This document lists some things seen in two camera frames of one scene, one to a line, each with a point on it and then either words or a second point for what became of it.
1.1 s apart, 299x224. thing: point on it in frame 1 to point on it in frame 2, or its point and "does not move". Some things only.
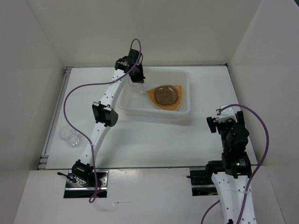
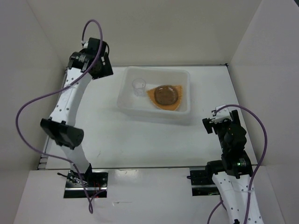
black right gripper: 212,125 does not move
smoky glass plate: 166,96 does not move
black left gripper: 140,78 to 106,70
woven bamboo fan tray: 151,95 does not move
